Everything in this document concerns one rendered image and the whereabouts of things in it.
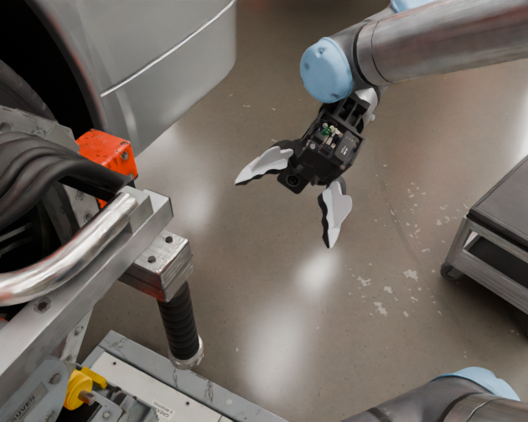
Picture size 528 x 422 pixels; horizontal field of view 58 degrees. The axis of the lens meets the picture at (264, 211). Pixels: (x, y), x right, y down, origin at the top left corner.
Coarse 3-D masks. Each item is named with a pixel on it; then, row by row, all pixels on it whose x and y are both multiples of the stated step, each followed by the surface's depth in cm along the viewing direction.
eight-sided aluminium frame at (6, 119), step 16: (0, 112) 48; (16, 112) 50; (0, 128) 51; (16, 128) 51; (32, 128) 53; (48, 128) 55; (64, 128) 57; (64, 144) 57; (48, 192) 64; (64, 192) 61; (80, 192) 64; (48, 208) 66; (64, 208) 64; (80, 208) 64; (96, 208) 67; (64, 224) 68; (80, 224) 65; (64, 240) 71; (80, 336) 74; (64, 352) 71
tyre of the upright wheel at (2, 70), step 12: (0, 60) 57; (0, 72) 56; (12, 72) 58; (0, 84) 57; (12, 84) 58; (24, 84) 60; (0, 96) 57; (12, 96) 59; (24, 96) 60; (36, 96) 62; (12, 108) 59; (24, 108) 61; (36, 108) 62; (48, 108) 65
